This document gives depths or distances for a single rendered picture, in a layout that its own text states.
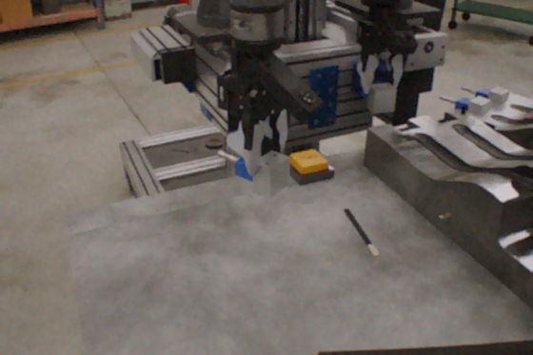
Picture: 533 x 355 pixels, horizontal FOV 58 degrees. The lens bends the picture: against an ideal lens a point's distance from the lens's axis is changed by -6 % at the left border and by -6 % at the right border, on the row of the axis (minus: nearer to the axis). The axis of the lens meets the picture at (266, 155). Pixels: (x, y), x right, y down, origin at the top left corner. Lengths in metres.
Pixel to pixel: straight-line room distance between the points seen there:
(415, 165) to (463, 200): 0.13
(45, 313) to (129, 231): 1.12
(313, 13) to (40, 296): 1.42
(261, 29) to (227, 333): 0.42
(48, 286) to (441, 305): 1.61
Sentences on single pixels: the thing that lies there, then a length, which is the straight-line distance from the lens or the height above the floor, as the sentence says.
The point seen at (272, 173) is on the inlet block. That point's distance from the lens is 0.79.
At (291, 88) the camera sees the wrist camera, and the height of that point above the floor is 1.09.
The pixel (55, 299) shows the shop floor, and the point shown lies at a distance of 2.06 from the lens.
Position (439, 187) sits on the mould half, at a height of 0.88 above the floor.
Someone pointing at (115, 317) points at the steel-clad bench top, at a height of 0.80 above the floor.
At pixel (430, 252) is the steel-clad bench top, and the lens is 0.91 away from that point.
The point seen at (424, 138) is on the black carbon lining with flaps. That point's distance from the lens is 1.08.
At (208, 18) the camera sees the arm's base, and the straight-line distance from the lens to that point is 1.25.
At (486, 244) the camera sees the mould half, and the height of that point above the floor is 0.84.
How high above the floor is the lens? 1.36
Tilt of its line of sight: 29 degrees down
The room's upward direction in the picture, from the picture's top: straight up
